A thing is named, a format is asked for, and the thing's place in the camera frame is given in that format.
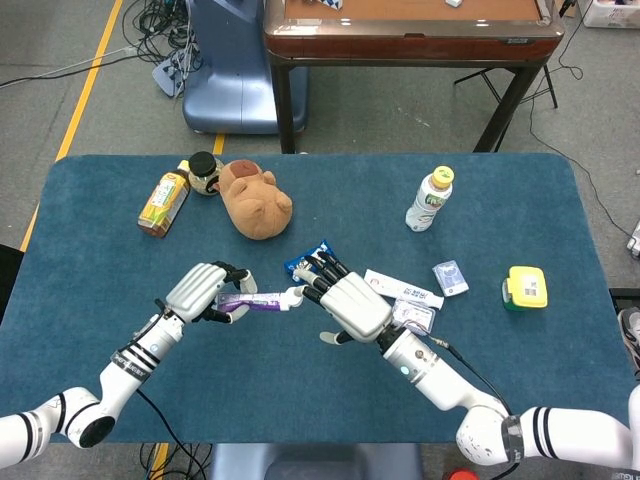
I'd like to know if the brown plush capybara toy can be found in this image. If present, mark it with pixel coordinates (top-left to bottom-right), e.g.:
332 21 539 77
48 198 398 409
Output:
215 158 294 242

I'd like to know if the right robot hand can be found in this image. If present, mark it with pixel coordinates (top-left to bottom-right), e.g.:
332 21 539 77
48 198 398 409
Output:
293 251 394 346

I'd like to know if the glass jar black lid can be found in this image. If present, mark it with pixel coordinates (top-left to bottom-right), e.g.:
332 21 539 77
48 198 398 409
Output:
187 151 225 197

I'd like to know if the white storage box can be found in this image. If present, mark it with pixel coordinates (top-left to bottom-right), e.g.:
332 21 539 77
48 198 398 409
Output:
581 0 640 30

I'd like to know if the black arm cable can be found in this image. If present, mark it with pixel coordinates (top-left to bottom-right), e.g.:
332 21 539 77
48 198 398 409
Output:
427 337 524 480
130 298 209 480

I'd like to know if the blue cookie packet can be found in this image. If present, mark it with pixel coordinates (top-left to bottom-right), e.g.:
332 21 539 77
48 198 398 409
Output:
283 239 335 277

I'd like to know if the tangled black cable bundle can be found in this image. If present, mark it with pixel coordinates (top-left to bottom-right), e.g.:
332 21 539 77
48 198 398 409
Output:
139 442 214 480
122 0 204 76

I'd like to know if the yellow label tea bottle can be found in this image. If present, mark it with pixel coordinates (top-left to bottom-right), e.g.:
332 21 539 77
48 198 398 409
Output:
137 168 192 239

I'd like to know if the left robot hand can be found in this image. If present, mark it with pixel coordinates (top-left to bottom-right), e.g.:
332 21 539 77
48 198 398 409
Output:
164 260 259 325

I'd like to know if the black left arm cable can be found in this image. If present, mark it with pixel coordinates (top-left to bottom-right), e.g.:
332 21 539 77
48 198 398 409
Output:
130 298 209 480

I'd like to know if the black folding stand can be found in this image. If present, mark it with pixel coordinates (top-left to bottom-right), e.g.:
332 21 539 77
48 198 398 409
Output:
453 62 559 110

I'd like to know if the grey power strip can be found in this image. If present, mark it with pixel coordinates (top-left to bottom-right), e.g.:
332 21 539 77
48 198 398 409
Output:
151 47 196 99

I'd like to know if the white bottle yellow cap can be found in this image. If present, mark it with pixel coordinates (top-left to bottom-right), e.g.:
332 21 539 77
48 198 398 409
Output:
404 165 456 233

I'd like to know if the long black floor cable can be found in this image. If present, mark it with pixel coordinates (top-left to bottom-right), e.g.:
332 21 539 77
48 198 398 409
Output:
528 0 634 239

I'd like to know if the brown mahjong table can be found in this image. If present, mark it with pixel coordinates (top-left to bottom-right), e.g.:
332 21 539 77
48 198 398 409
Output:
262 0 566 154

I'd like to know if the teal blue cloth-covered table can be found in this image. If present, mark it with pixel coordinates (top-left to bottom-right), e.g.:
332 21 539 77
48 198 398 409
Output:
0 152 640 446

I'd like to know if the grey blue machine base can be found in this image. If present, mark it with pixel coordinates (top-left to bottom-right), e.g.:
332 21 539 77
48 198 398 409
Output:
182 0 309 136

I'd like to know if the clear purple floss box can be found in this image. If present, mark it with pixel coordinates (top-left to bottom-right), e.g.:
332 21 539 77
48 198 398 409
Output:
391 298 438 337

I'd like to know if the small purple white pack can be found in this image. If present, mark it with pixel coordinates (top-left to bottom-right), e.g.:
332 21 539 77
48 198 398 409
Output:
431 259 471 298

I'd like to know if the black floor box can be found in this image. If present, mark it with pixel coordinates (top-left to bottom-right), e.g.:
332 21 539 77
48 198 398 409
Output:
608 287 640 314

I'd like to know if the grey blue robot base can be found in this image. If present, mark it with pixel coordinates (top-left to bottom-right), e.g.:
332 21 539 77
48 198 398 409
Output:
207 442 426 480

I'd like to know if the purple white tube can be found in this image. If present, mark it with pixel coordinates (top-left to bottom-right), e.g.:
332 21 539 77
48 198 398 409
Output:
217 284 306 314

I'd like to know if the long white carton box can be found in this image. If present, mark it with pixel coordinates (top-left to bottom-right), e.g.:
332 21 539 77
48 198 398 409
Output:
363 268 445 310

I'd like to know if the grey sneaker shoe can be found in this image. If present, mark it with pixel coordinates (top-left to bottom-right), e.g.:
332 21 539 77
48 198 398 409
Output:
617 306 640 374

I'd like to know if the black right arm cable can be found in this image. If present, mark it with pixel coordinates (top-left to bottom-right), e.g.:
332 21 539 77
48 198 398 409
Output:
427 337 524 480

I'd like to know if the yellow green lidded box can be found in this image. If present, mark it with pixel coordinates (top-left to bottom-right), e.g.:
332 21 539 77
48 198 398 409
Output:
501 265 550 312

